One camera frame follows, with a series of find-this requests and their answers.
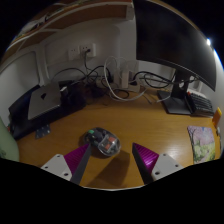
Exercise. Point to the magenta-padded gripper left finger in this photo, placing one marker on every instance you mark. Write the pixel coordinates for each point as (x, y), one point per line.
(77, 159)

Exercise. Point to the transparent computer mouse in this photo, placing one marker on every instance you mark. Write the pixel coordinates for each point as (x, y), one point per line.
(105, 141)

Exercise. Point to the silver mini computer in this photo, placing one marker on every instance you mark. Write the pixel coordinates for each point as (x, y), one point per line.
(43, 101)

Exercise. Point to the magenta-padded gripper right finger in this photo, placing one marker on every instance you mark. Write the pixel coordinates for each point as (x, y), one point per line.
(147, 159)

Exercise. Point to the black curved monitor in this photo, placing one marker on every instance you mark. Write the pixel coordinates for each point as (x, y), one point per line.
(166, 36)

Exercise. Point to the white wall socket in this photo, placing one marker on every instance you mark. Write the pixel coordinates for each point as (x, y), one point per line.
(81, 50)

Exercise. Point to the wooden wall shelf unit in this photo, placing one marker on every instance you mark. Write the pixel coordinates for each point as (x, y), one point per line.
(83, 13)

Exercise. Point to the white power strip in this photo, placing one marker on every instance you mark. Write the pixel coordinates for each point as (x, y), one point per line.
(125, 80)

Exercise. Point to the black mechanical keyboard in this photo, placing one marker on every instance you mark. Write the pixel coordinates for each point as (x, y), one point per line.
(201, 104)

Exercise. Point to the small metal bracket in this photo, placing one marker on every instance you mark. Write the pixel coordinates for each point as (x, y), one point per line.
(42, 131)

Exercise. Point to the cherry blossom print mouse pad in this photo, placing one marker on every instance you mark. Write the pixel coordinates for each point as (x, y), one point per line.
(201, 144)

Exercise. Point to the pale green jug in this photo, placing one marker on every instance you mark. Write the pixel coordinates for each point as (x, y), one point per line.
(7, 143)

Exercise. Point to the black dock box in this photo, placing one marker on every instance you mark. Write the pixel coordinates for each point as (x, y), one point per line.
(23, 125)

